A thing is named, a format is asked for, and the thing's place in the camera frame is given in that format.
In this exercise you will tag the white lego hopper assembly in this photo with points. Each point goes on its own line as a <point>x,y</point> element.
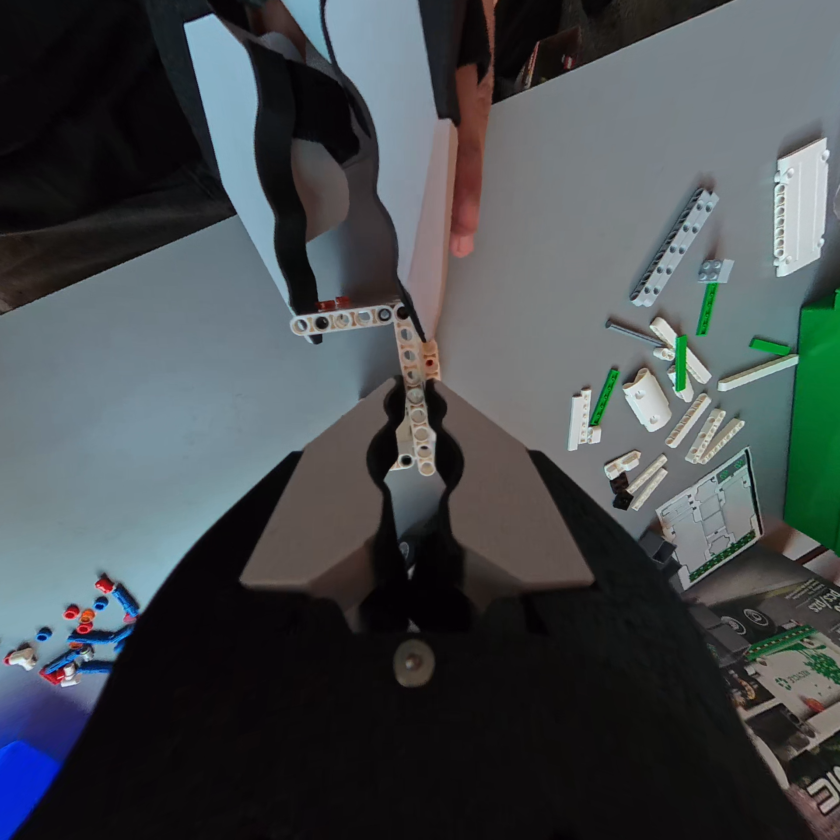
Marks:
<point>412,410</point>

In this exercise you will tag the grey long lego beam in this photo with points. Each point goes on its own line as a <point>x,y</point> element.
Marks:
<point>676,246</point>

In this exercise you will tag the scattered white lego beams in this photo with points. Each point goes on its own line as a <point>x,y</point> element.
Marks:
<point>758,373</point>

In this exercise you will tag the small grey lego plate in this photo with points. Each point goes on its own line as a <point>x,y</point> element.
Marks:
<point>715,272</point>

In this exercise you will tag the lego sticker sheet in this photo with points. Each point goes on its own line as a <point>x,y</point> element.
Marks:
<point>709,518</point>

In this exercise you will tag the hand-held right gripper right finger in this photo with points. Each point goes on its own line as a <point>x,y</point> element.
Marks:
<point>518,525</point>

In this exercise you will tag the pile of blue red pins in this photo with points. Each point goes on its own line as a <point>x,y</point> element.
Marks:
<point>98,636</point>

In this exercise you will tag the white curved lego panel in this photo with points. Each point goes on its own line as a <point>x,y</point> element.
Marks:
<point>646,400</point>

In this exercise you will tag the green plastic bin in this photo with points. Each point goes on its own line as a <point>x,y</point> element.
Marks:
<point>817,426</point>

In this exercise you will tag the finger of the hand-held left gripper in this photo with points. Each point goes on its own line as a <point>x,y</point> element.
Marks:
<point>413,164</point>
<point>233,98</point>

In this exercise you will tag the green lego strip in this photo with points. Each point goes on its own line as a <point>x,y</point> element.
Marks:
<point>604,397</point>
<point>707,308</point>
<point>771,347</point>
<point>681,364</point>

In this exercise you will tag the lego truck set box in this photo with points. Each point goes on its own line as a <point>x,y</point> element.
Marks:
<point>787,669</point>

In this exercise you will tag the black car lego box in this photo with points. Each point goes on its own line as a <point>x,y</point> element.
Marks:
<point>554,59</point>

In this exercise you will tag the person's left hand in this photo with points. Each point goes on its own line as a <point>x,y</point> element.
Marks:
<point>471,184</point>

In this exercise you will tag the black small lego piece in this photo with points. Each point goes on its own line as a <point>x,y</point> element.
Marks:
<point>620,502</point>

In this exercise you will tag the grey lego axle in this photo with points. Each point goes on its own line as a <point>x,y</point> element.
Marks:
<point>633,333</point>

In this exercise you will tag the blue plastic bin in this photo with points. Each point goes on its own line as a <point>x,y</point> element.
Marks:
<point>23,787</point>

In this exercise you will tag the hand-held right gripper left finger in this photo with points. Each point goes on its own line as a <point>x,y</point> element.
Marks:
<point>315,518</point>

